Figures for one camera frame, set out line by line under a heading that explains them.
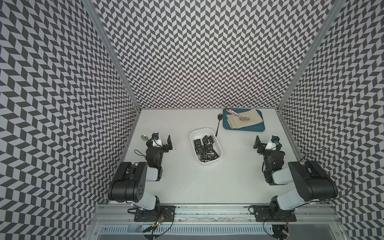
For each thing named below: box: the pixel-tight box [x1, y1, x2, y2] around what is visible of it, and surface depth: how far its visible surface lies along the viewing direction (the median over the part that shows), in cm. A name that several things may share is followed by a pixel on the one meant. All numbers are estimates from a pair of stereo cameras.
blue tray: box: [222, 108, 265, 132], surface depth 110 cm
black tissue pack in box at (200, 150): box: [195, 146, 205, 155], surface depth 93 cm
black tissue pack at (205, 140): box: [202, 135, 209, 146], surface depth 98 cm
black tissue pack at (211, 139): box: [208, 135, 215, 145], surface depth 98 cm
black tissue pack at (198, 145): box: [193, 138, 204, 152], surface depth 98 cm
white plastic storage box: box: [190, 128, 223, 164], surface depth 96 cm
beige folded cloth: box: [226, 109, 263, 129], surface depth 112 cm
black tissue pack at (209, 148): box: [205, 144, 214, 153], surface depth 93 cm
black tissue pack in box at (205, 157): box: [200, 154, 211, 162], surface depth 89 cm
